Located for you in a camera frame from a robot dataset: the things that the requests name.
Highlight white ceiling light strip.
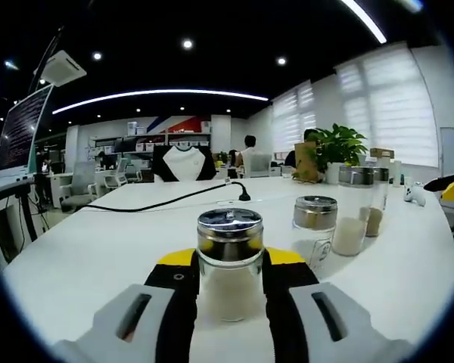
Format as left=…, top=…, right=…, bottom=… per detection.
left=340, top=0, right=387, bottom=45
left=51, top=89, right=269, bottom=115

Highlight black and white shirt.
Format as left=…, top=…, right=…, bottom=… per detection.
left=151, top=145, right=216, bottom=183

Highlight white office chair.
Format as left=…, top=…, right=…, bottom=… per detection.
left=249, top=154, right=272, bottom=179
left=124, top=162, right=143, bottom=185
left=104, top=158, right=129, bottom=188

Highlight white laptop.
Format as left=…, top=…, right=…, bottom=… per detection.
left=0, top=83, right=56, bottom=194

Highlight grey metal shelf unit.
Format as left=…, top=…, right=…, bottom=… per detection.
left=89, top=120, right=213, bottom=153

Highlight grey office chair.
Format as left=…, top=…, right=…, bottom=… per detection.
left=60, top=161, right=99, bottom=213

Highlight green potted plant white pot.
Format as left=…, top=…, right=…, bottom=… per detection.
left=313, top=123, right=368, bottom=185

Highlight wide white window blind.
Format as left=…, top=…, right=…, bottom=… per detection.
left=334, top=43, right=440, bottom=167

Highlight flat cardboard box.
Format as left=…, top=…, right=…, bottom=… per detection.
left=369, top=147, right=395, bottom=160

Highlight tall seasoning bottle brown powder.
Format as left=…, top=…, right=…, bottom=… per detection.
left=365, top=166, right=390, bottom=238

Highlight brown paper bag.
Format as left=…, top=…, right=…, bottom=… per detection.
left=293, top=141, right=321, bottom=183

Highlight round ceiling spotlights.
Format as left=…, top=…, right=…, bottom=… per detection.
left=92, top=39, right=288, bottom=114

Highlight row of white storage boxes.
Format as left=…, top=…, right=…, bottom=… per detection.
left=135, top=140, right=212, bottom=150

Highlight black power cable with plug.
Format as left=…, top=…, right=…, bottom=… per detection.
left=86, top=181, right=253, bottom=212

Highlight ceiling air conditioner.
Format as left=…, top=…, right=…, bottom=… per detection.
left=33, top=50, right=88, bottom=86

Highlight short seasoning bottle white powder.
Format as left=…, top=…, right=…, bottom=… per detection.
left=291, top=195, right=339, bottom=272

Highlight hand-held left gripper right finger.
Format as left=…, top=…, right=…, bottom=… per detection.
left=263, top=246, right=413, bottom=363

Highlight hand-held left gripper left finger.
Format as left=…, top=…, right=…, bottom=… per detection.
left=54, top=247, right=200, bottom=363

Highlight white game controller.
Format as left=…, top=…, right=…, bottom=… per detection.
left=403, top=181, right=428, bottom=207

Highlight narrow white window blind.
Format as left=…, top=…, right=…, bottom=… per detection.
left=271, top=79, right=317, bottom=154

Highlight short seasoning bottle beige powder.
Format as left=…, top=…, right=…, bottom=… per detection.
left=196, top=206, right=266, bottom=322

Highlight tall seasoning bottle pale powder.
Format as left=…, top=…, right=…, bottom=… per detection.
left=331, top=165, right=375, bottom=257

